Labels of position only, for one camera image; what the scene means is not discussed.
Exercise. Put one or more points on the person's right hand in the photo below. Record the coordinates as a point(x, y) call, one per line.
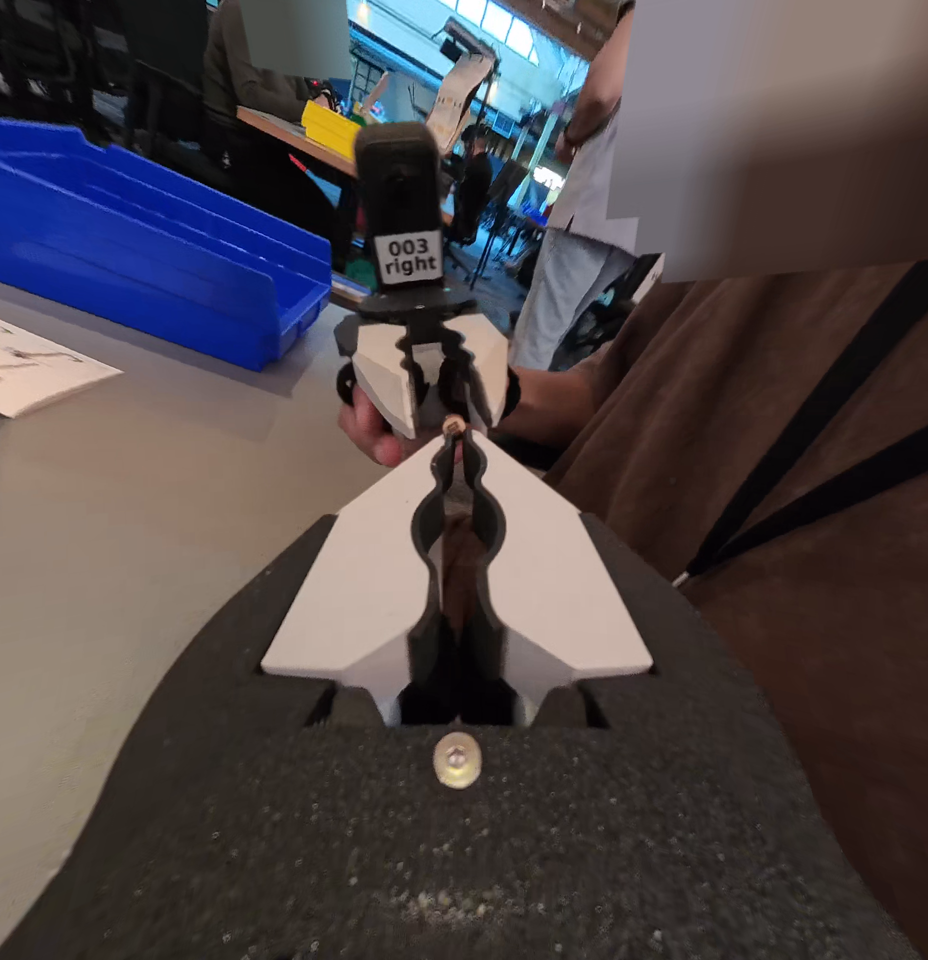
point(374, 442)

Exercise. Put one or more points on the yellow plastic bin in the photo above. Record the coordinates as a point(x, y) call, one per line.
point(329, 131)

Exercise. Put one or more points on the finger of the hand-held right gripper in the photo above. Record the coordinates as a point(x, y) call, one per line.
point(381, 375)
point(490, 367)

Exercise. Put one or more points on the blue plastic bin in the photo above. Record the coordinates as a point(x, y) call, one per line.
point(134, 247)

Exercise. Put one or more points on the tan cardboard piece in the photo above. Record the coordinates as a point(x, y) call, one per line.
point(456, 97)

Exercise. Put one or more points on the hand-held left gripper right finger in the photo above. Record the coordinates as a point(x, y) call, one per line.
point(561, 600)

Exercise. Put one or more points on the wooden table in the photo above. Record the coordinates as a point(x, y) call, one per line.
point(284, 135)

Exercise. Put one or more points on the small wooden peg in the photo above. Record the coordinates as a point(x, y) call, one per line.
point(453, 427)

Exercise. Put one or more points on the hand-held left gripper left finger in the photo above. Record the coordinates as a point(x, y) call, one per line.
point(344, 600)

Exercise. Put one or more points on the illustrated instruction booklet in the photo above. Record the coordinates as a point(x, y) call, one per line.
point(29, 375)

